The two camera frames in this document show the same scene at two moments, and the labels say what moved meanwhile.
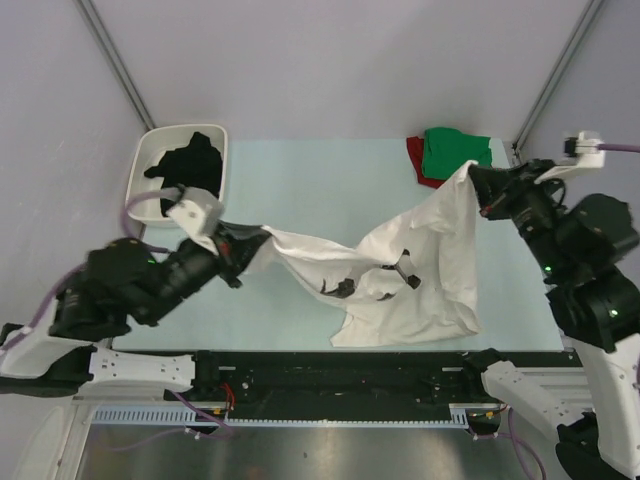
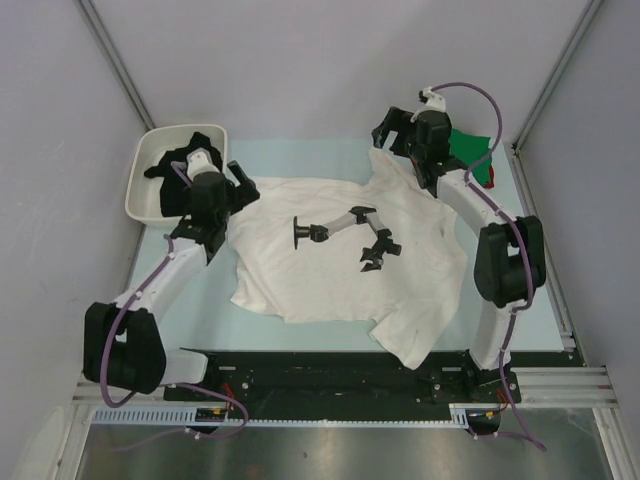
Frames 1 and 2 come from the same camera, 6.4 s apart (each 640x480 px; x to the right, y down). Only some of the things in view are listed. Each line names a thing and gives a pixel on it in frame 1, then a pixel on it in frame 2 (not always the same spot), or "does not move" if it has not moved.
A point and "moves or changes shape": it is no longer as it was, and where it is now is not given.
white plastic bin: [154, 142] does not move
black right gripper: [498, 189] -> [399, 121]
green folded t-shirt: [446, 150] does not move
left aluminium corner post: [108, 51] does not move
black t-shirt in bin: [197, 165] does not move
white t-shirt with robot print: [411, 278] moves or changes shape
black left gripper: [238, 245] -> [245, 192]
